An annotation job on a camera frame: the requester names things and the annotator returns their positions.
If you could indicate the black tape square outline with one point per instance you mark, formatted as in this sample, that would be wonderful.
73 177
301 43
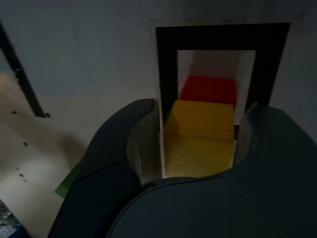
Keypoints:
223 37

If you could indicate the black tape strip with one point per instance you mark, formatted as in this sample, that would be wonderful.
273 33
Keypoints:
25 81

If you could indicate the red cube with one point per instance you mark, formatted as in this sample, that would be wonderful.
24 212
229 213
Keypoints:
210 89

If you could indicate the yellow cube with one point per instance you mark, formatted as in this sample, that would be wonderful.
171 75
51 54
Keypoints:
198 138

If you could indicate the green cube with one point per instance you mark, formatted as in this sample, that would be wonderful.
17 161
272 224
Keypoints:
65 186

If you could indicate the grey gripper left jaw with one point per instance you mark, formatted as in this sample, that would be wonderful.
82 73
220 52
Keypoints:
99 186

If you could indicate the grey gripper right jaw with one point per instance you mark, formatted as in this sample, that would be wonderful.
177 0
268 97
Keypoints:
247 198

